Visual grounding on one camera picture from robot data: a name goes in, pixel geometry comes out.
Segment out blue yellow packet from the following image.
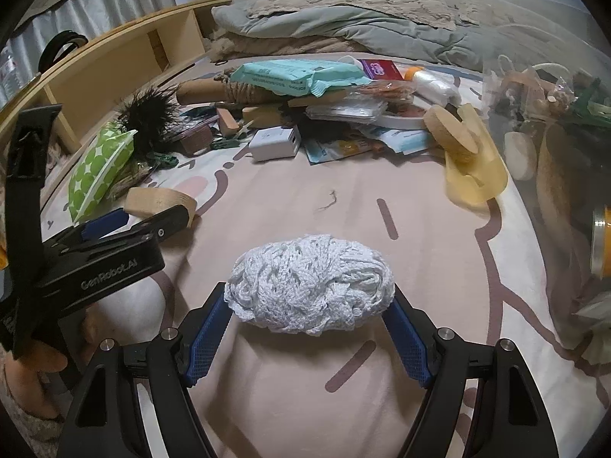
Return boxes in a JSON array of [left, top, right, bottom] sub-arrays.
[[303, 136, 378, 165]]

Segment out white plastic bag roll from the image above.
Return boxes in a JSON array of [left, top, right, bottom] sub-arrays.
[[413, 69, 461, 106]]

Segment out orange red snack packet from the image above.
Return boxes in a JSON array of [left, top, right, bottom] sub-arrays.
[[358, 81, 416, 102]]

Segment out white charger adapter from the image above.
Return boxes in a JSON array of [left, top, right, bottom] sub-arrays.
[[248, 125, 301, 163]]

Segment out beige quilted pillow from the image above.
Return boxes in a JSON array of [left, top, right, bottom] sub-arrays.
[[248, 0, 461, 27]]

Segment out teal wet wipes pack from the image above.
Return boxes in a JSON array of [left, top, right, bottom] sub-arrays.
[[229, 58, 373, 98]]

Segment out yellow tape roll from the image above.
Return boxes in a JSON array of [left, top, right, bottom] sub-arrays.
[[589, 205, 611, 277]]

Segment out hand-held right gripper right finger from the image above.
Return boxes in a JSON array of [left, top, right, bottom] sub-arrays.
[[382, 286, 559, 458]]

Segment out person's left forearm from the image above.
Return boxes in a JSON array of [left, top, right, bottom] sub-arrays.
[[0, 391, 65, 458]]

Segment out small reddish wooden block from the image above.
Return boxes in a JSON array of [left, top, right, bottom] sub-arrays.
[[217, 107, 239, 137]]

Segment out brown striped small box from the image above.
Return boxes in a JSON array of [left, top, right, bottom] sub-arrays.
[[172, 124, 213, 156]]

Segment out purple card box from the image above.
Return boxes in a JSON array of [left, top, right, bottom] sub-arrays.
[[358, 58, 399, 79]]

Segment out beige fleece blanket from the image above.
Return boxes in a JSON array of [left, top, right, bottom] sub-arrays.
[[210, 31, 354, 63]]

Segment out green dotted tissue pack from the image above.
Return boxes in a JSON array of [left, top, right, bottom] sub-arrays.
[[67, 121, 137, 224]]

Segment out green rope bundle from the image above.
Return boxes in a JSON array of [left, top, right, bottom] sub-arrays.
[[568, 81, 611, 120]]

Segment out brown furry item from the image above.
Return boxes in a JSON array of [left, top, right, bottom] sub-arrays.
[[535, 121, 602, 253]]

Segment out white round puff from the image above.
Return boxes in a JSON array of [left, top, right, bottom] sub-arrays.
[[503, 131, 538, 182]]

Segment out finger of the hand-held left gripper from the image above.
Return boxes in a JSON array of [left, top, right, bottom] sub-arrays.
[[79, 209, 131, 242], [81, 204, 191, 250]]

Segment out black feather duster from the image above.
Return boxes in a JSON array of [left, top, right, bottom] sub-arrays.
[[115, 88, 179, 137]]

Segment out clear plastic storage bin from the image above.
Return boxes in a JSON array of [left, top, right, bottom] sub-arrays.
[[461, 0, 611, 377]]

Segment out wooden bedside shelf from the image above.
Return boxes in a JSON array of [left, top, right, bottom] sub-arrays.
[[0, 0, 234, 153]]

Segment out white yarn ball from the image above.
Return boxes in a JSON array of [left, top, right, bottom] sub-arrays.
[[223, 234, 397, 335]]

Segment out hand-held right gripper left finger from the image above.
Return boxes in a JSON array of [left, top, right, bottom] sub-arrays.
[[57, 281, 234, 458]]

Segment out grey duvet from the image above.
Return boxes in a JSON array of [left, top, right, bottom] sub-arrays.
[[212, 2, 485, 72]]

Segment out clear plastic packet stack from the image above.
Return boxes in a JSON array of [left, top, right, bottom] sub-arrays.
[[305, 98, 387, 123]]

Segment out printed blanket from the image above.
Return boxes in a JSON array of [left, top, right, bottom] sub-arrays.
[[0, 50, 611, 458]]

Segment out white oval hoop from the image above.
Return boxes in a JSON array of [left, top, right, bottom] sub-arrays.
[[382, 107, 430, 131]]

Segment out rope-wrapped wooden post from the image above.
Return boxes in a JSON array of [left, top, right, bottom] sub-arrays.
[[176, 71, 268, 106]]

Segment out grey white curtain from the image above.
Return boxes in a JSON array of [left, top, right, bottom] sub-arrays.
[[10, 0, 177, 53]]

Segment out thick oval wooden block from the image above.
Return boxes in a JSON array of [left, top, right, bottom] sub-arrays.
[[125, 187, 198, 230]]

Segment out jute twine bundle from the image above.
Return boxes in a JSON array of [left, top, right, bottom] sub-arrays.
[[107, 160, 154, 198]]

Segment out green plastic clip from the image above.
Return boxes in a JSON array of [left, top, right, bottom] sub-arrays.
[[143, 152, 178, 170], [212, 136, 249, 152]]

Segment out notched wooden cutout piece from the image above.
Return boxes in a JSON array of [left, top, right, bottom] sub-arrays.
[[422, 105, 480, 163]]

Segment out person's left hand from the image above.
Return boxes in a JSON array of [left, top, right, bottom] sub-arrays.
[[0, 312, 103, 416]]

